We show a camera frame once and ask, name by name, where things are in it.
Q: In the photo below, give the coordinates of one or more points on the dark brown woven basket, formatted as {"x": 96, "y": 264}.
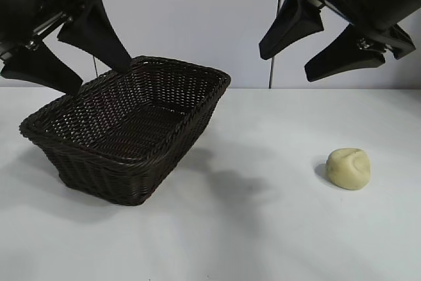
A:
{"x": 131, "y": 123}

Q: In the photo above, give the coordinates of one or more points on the pale yellow egg yolk pastry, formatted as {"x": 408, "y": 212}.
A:
{"x": 348, "y": 169}

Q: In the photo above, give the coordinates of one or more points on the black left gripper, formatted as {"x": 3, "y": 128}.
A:
{"x": 23, "y": 1}

